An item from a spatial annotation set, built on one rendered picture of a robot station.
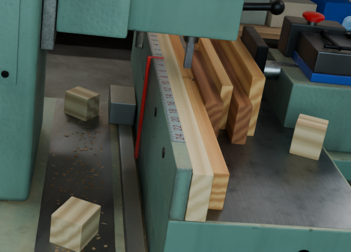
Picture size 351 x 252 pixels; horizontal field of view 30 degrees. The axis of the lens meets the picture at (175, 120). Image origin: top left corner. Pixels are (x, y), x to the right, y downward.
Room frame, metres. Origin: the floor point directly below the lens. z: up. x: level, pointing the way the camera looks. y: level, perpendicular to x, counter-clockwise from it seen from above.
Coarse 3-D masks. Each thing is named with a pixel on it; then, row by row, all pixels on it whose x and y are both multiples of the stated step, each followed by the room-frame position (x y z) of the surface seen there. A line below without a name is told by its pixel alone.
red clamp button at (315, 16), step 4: (304, 12) 0.88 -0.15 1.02; (308, 12) 0.87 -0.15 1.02; (312, 12) 0.87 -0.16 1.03; (316, 12) 0.88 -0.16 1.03; (304, 16) 0.87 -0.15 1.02; (308, 16) 0.86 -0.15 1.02; (312, 16) 0.86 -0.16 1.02; (316, 16) 0.86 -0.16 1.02; (320, 16) 0.86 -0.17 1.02; (308, 20) 0.87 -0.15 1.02; (312, 20) 0.86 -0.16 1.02; (316, 20) 0.86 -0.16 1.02; (320, 20) 0.86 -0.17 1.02
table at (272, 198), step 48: (144, 144) 0.75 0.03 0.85; (240, 144) 0.69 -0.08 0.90; (288, 144) 0.71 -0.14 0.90; (240, 192) 0.58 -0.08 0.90; (288, 192) 0.59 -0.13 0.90; (336, 192) 0.61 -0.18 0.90; (192, 240) 0.51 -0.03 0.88; (240, 240) 0.52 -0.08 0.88; (288, 240) 0.53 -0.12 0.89; (336, 240) 0.53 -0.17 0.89
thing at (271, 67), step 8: (248, 32) 0.84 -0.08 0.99; (256, 32) 0.84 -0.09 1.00; (248, 40) 0.83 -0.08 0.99; (256, 40) 0.80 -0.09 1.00; (248, 48) 0.82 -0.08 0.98; (256, 48) 0.78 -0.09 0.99; (264, 48) 0.78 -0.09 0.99; (256, 56) 0.78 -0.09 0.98; (264, 56) 0.78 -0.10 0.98; (264, 64) 0.78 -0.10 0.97; (272, 64) 0.82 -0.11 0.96; (280, 64) 0.83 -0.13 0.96; (288, 64) 0.83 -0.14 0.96; (296, 64) 0.83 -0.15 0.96; (264, 72) 0.82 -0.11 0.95; (272, 72) 0.82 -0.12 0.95
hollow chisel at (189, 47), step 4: (188, 44) 0.78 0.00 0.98; (192, 44) 0.79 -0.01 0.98; (188, 48) 0.78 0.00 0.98; (192, 48) 0.79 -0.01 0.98; (188, 52) 0.79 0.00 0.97; (192, 52) 0.79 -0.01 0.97; (184, 56) 0.79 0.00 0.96; (188, 56) 0.79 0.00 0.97; (192, 56) 0.79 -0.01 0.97; (184, 60) 0.79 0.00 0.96; (188, 60) 0.79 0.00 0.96; (184, 64) 0.78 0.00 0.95; (188, 64) 0.79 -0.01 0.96
